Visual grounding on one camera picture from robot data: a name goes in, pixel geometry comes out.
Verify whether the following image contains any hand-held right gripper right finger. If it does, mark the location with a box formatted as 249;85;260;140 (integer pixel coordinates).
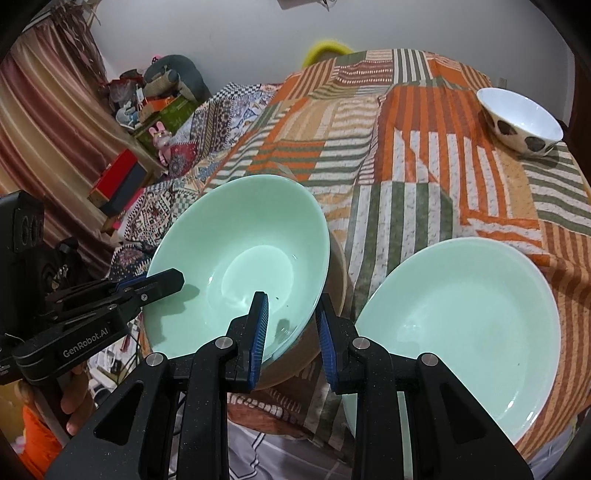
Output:
315;293;536;480

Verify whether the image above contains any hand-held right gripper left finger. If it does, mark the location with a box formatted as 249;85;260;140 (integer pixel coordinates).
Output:
46;291;270;480

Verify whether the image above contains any pink bowl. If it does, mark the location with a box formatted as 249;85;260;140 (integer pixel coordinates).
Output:
139;162;348;389

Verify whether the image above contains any mint green bowl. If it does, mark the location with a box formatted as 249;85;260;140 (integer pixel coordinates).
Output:
142;174;331;370

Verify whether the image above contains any mint green plate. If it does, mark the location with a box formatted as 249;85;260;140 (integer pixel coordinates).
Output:
342;237;561;446

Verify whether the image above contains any person's left hand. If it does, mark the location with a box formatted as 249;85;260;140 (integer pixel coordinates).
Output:
60;362;100;435

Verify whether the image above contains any navy blue box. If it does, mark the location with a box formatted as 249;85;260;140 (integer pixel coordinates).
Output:
99;165;148;217

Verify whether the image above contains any person's orange clothing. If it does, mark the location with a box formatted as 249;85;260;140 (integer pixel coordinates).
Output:
21;406;63;462

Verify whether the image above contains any red box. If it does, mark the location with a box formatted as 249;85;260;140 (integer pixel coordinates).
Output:
88;148;139;204

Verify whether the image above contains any grey checked bedsheet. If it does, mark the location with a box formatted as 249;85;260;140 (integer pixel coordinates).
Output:
166;415;356;480

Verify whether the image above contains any pink bunny toy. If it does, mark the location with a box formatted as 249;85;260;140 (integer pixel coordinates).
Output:
150;122;172;164

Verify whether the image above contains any green cardboard box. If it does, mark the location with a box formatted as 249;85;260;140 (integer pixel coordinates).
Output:
134;98;199;144

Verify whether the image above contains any patterned blue white blanket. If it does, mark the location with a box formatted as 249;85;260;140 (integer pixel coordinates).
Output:
111;82;282;278

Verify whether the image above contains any orange box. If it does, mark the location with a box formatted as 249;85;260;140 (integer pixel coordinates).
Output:
139;96;178;121

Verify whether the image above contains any striped patchwork tablecloth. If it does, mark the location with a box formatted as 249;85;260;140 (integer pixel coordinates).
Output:
139;47;591;462

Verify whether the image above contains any striped brown curtain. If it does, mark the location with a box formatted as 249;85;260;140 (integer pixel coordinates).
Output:
0;9;162;278

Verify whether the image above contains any yellow chair back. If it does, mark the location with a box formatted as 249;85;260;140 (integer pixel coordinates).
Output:
302;39;354;68

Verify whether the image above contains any white spotted bowl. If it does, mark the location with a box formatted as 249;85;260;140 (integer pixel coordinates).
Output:
476;87;565;158

